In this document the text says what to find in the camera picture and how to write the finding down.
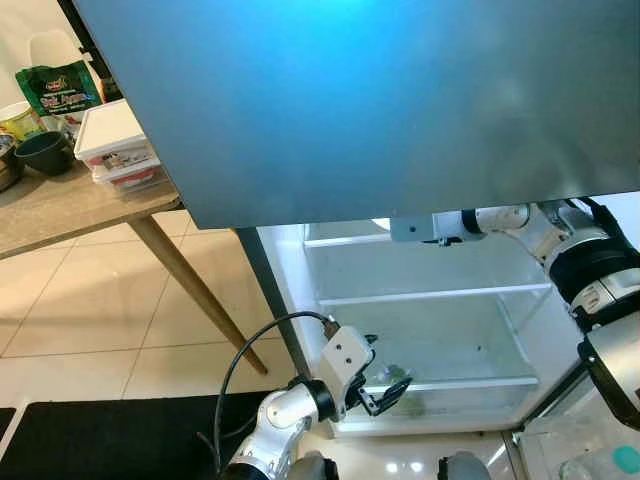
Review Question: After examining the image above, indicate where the light wooden table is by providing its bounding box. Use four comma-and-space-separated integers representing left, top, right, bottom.
0, 150, 270, 377

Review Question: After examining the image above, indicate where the yellow noodle cup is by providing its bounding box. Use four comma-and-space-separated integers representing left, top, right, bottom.
0, 99, 42, 142

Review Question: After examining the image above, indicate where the steel bowl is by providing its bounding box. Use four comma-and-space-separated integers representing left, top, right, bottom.
0, 134, 24, 192

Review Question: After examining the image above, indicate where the white plastic chair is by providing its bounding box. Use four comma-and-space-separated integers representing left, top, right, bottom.
27, 29, 87, 72

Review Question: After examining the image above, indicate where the white lidded food container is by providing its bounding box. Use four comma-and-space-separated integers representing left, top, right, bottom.
74, 97, 160, 172
91, 160, 167, 197

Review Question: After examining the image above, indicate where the green snack bag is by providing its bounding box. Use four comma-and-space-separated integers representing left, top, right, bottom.
14, 59, 105, 120

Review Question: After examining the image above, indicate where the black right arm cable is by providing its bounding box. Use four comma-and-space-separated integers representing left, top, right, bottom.
558, 197, 628, 253

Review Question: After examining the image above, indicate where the dark grey fridge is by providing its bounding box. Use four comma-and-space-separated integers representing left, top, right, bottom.
72, 0, 640, 442

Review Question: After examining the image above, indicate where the glass fridge shelf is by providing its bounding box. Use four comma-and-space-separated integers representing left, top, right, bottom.
304, 231, 397, 249
317, 282, 554, 307
384, 376, 542, 394

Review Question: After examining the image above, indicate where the dark blue mug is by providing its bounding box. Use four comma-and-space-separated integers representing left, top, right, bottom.
13, 130, 77, 179

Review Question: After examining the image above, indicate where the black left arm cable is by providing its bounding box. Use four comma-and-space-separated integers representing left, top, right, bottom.
214, 311, 337, 473

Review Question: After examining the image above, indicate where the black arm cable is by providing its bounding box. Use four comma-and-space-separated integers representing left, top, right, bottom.
214, 311, 337, 473
558, 197, 628, 253

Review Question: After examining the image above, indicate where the large black floor mat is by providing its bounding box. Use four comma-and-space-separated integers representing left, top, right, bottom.
19, 391, 302, 480

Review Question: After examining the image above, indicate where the black stand pole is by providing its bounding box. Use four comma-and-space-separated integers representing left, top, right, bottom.
54, 0, 122, 102

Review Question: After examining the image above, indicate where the teal capped bottle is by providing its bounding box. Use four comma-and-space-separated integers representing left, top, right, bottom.
560, 443, 640, 480

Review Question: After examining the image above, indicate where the grey robot right leg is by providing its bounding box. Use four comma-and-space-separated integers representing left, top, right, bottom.
436, 451, 492, 480

